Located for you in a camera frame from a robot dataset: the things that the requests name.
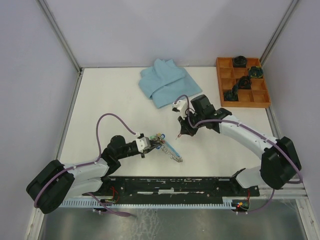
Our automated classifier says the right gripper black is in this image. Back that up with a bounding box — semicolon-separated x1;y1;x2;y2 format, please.
178;109;205;137

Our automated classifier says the metal key organizer plate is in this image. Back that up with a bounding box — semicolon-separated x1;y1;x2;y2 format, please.
150;133;183;163

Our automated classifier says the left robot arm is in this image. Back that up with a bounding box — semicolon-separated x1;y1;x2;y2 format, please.
26;134;163;214

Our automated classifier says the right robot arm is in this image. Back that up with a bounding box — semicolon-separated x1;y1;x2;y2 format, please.
172;94;303;196

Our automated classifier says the light blue cloth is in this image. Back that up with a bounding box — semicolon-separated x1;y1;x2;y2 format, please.
138;58;203;109

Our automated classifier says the wooden compartment tray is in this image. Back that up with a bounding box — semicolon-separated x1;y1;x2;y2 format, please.
216;56;271;109

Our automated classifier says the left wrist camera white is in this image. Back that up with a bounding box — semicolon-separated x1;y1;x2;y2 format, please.
135;133;151;153

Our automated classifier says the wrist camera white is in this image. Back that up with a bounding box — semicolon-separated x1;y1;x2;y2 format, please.
135;133;151;153
172;99;189;120

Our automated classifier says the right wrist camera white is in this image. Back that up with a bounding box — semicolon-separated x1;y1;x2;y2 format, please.
172;99;189;120

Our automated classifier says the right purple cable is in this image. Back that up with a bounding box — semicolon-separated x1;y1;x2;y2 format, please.
173;94;303;215

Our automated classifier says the purple cable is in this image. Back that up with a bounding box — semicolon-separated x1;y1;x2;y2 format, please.
173;94;303;215
34;113;141;217

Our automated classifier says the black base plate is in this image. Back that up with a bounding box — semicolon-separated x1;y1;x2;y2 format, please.
93;176;260;205

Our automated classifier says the dark green coiled cord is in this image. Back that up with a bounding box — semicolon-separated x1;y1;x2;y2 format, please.
223;89;239;102

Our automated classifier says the dark twisted cord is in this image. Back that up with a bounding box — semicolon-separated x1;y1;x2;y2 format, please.
232;75;253;93

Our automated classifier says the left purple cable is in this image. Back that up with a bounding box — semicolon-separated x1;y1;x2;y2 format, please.
34;113;141;217

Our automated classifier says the black coiled cord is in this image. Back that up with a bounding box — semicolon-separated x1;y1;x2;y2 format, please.
233;55;248;68

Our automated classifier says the green yellow coiled cord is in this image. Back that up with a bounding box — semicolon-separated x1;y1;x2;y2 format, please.
248;65;265;79

